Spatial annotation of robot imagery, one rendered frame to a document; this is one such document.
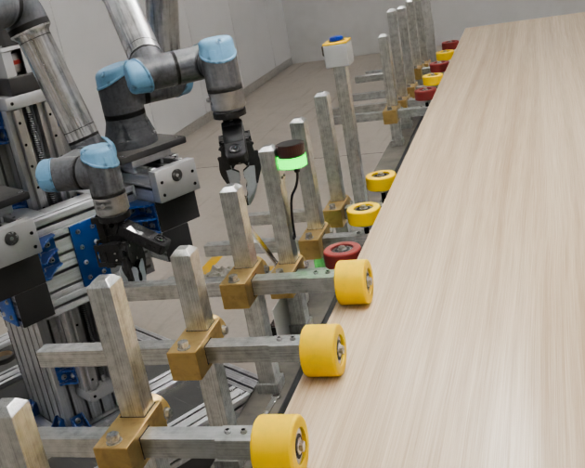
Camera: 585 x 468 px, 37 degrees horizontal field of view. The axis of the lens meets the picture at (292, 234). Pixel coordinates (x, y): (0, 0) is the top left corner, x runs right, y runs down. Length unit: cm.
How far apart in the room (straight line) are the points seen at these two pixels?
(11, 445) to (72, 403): 181
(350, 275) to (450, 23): 837
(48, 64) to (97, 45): 437
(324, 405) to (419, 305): 33
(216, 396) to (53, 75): 90
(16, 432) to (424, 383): 60
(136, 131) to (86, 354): 111
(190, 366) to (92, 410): 146
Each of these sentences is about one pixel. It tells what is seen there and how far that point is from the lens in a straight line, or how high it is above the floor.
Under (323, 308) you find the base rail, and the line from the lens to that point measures 206.
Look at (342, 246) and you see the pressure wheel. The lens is 182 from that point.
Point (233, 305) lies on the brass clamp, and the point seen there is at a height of 93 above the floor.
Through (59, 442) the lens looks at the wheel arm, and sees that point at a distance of 126.
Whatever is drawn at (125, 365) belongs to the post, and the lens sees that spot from 119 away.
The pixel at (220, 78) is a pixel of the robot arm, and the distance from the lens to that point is 184.
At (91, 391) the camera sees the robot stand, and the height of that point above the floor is 36.
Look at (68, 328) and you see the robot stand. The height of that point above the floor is 58.
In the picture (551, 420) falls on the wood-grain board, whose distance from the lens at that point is 121.
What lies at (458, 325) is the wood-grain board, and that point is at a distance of 146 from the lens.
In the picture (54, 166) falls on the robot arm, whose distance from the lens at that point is 197.
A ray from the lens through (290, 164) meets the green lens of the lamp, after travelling 180.
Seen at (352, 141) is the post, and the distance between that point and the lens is 257.
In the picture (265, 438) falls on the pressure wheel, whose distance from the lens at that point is 111.
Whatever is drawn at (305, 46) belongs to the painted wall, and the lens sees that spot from 1019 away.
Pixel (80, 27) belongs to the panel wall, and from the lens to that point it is 627.
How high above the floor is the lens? 156
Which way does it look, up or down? 20 degrees down
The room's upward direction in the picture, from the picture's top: 10 degrees counter-clockwise
